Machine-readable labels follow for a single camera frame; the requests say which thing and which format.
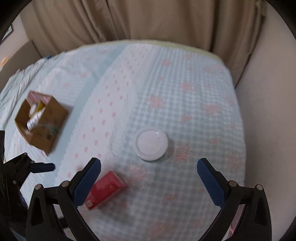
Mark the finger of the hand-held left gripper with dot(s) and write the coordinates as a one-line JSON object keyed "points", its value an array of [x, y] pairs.
{"points": [[19, 163], [42, 167]]}

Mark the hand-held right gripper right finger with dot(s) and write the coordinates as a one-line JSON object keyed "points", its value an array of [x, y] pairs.
{"points": [[210, 183]]}

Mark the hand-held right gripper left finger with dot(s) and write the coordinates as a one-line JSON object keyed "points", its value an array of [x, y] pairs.
{"points": [[89, 183]]}

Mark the red carton box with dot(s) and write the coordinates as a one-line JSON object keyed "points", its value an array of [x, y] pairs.
{"points": [[105, 190]]}

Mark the cardboard box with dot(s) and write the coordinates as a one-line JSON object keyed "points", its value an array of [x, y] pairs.
{"points": [[46, 125]]}

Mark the white plastic bottle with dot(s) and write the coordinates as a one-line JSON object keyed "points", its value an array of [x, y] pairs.
{"points": [[34, 119]]}

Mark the glass jar white lid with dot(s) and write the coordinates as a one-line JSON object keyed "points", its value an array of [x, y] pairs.
{"points": [[151, 144]]}

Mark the pink item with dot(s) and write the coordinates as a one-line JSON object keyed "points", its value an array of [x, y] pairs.
{"points": [[232, 230]]}

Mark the rumpled light blue quilt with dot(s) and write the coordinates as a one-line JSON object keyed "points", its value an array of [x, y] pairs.
{"points": [[25, 74]]}

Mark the checkered floral bed sheet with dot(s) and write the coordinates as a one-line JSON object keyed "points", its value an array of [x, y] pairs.
{"points": [[173, 92]]}

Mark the grey bed headboard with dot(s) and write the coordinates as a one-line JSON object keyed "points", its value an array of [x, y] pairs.
{"points": [[18, 60]]}

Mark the small orange ornament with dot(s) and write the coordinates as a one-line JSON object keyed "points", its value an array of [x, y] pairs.
{"points": [[4, 60]]}

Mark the beige curtain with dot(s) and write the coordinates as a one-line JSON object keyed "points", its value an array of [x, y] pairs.
{"points": [[138, 20]]}

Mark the framed wall picture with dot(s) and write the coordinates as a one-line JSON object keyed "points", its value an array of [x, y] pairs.
{"points": [[7, 32]]}

